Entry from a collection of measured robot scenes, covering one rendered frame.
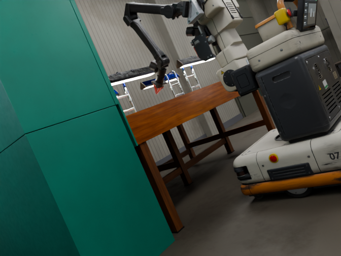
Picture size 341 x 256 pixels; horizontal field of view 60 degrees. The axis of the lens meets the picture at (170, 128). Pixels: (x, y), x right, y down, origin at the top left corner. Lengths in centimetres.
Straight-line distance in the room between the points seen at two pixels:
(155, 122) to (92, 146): 51
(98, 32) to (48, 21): 298
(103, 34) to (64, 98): 322
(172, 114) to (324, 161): 97
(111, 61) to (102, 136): 304
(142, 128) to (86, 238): 71
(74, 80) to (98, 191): 58
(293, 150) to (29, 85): 130
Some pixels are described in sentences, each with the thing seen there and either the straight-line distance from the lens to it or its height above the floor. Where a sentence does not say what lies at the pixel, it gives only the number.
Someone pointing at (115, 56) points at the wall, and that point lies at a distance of 465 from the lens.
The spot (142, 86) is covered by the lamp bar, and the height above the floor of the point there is 107.
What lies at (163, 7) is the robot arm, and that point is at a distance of 193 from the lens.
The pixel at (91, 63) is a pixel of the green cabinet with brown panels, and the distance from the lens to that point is 172.
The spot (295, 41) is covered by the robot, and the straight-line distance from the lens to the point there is 155.
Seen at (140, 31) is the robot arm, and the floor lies 126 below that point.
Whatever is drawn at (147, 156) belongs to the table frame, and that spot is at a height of 49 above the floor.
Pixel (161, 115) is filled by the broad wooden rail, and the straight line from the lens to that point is 194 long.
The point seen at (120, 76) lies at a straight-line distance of 225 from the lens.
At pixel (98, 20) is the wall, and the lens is 480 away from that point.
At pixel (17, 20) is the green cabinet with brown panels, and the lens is 166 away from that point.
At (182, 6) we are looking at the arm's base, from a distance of 183.
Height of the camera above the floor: 66
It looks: 2 degrees down
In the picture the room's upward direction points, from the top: 23 degrees counter-clockwise
